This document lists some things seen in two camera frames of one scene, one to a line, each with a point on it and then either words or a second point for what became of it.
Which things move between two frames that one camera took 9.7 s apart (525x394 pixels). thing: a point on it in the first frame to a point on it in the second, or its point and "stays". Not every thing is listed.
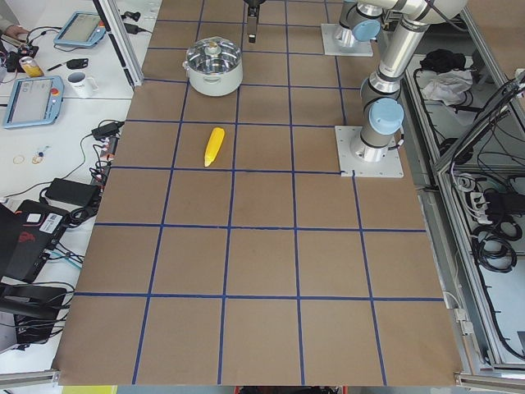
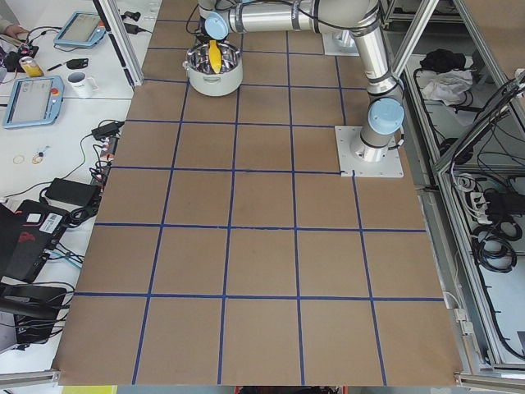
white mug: (79, 85) stays
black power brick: (73, 192) stays
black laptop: (28, 236) stays
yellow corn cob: (216, 142) to (215, 56)
